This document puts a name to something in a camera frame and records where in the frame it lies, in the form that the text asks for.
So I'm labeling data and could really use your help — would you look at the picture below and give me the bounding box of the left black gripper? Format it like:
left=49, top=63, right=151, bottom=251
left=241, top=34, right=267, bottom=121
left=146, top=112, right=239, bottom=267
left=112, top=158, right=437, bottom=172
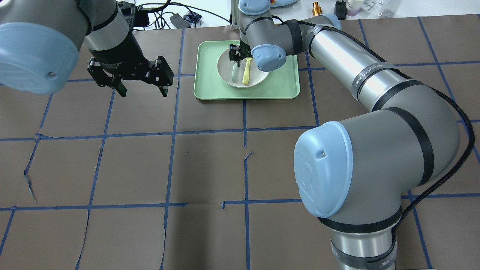
left=84, top=26, right=174, bottom=98

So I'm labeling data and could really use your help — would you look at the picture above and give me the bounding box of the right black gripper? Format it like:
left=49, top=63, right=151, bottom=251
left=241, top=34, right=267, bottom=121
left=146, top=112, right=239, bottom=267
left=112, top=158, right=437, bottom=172
left=229, top=42, right=252, bottom=63

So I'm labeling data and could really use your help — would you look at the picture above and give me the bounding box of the white round plate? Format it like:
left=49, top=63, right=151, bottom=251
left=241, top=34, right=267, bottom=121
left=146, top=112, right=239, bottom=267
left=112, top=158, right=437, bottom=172
left=217, top=49, right=269, bottom=88

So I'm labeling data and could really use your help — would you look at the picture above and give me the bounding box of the yellow plastic fork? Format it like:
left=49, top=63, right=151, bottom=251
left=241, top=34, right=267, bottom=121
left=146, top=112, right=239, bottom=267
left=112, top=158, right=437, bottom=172
left=242, top=57, right=252, bottom=85

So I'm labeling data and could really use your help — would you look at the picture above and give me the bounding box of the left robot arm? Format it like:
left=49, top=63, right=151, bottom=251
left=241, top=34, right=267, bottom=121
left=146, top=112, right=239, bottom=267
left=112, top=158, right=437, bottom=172
left=0, top=0, right=174, bottom=97

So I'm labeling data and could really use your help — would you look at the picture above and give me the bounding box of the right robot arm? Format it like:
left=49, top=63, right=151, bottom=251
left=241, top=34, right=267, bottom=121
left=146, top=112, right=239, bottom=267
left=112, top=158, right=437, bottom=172
left=231, top=0, right=459, bottom=270

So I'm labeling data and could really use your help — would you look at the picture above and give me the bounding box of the light green plastic spoon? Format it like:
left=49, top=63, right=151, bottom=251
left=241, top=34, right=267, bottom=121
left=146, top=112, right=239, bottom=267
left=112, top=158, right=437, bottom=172
left=231, top=61, right=240, bottom=83

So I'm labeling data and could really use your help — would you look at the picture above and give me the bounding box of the light green tray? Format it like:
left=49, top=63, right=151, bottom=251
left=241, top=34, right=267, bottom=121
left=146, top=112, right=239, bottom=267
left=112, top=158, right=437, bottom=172
left=193, top=40, right=300, bottom=100

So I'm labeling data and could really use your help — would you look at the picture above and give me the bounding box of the black power adapter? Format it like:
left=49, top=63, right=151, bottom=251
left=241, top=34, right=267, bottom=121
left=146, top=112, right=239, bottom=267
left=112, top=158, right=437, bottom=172
left=169, top=13, right=191, bottom=29

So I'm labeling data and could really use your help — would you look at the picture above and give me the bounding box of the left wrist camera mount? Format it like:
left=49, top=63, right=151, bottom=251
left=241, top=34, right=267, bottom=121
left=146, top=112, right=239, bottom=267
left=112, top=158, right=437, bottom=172
left=117, top=1, right=150, bottom=30

